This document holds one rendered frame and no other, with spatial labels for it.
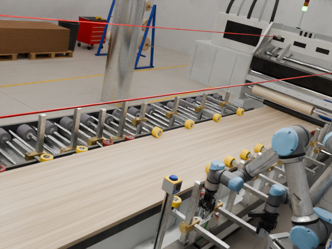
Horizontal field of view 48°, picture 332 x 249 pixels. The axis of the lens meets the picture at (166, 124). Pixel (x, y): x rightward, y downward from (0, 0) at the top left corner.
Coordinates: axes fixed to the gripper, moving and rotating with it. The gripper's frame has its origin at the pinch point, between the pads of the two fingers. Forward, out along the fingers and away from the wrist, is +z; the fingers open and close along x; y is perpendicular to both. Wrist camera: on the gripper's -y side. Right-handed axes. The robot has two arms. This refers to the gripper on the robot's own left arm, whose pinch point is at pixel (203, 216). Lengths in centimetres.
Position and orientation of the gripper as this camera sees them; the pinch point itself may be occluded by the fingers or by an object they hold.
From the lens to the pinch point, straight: 214.2
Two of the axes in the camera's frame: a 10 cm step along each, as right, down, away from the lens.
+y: -3.5, 2.7, -9.0
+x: 9.1, 3.0, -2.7
